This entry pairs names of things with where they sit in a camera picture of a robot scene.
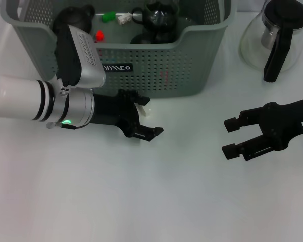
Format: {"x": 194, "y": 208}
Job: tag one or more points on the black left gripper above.
{"x": 111, "y": 111}

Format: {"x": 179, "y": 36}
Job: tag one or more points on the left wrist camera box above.
{"x": 70, "y": 63}

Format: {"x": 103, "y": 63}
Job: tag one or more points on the green rectangular toy block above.
{"x": 108, "y": 16}

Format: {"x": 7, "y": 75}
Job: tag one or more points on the dark clay teapot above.
{"x": 75, "y": 15}

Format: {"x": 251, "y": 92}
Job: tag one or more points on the grey-green perforated storage bin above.
{"x": 154, "y": 75}

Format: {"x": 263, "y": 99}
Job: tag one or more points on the white toy block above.
{"x": 124, "y": 18}
{"x": 145, "y": 111}

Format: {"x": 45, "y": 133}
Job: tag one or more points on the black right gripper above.
{"x": 285, "y": 121}

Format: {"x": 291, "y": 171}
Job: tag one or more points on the small red toy block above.
{"x": 100, "y": 36}

